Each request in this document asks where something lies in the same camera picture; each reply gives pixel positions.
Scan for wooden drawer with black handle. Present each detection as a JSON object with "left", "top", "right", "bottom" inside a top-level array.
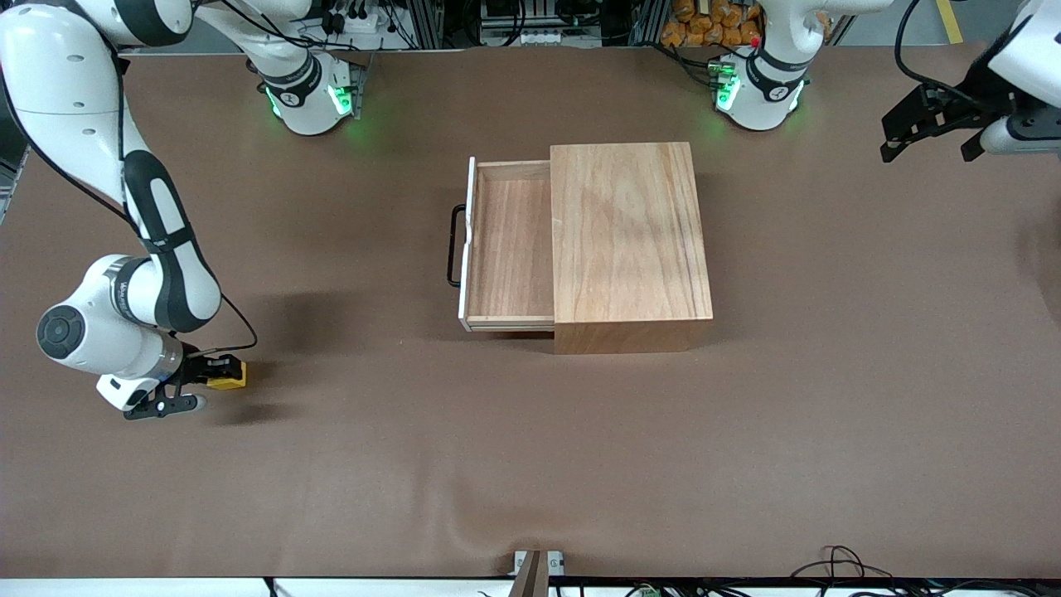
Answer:
[{"left": 446, "top": 156, "right": 556, "bottom": 333}]

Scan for wooden drawer cabinet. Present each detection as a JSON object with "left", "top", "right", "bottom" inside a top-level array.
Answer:
[{"left": 550, "top": 142, "right": 715, "bottom": 356}]

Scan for yellow floor tape strip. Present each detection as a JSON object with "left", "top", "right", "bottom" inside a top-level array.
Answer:
[{"left": 937, "top": 0, "right": 967, "bottom": 45}]

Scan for orange bags pile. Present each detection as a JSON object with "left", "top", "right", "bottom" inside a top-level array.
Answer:
[{"left": 661, "top": 0, "right": 762, "bottom": 48}]

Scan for brown table cover sheet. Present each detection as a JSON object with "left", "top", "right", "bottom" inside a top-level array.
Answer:
[{"left": 0, "top": 43, "right": 1061, "bottom": 580}]

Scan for white power strip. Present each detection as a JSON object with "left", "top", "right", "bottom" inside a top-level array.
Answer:
[{"left": 322, "top": 0, "right": 390, "bottom": 36}]

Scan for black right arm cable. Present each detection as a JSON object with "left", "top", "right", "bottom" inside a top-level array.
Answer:
[{"left": 0, "top": 50, "right": 259, "bottom": 356}]

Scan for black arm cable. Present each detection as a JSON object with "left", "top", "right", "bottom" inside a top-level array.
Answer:
[
  {"left": 894, "top": 0, "right": 1020, "bottom": 113},
  {"left": 0, "top": 50, "right": 259, "bottom": 356}
]

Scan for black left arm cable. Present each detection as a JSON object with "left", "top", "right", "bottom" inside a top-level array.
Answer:
[{"left": 894, "top": 0, "right": 1020, "bottom": 113}]

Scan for aluminium rack frame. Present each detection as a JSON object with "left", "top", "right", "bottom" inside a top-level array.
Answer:
[{"left": 398, "top": 0, "right": 467, "bottom": 51}]

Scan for black loose cable bundle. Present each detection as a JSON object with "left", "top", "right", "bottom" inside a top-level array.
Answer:
[{"left": 792, "top": 545, "right": 1061, "bottom": 597}]

